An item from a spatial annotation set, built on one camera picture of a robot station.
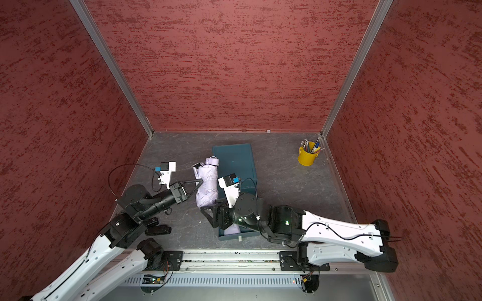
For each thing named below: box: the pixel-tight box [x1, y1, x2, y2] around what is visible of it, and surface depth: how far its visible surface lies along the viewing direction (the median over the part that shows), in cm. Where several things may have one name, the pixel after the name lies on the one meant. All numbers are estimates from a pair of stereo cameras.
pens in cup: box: [300, 137, 326, 154], surface depth 102 cm
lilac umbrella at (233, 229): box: [223, 223, 241, 236], surface depth 80 cm
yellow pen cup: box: [297, 146, 321, 167], surface depth 105 cm
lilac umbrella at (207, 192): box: [193, 156, 220, 209], surface depth 62 cm
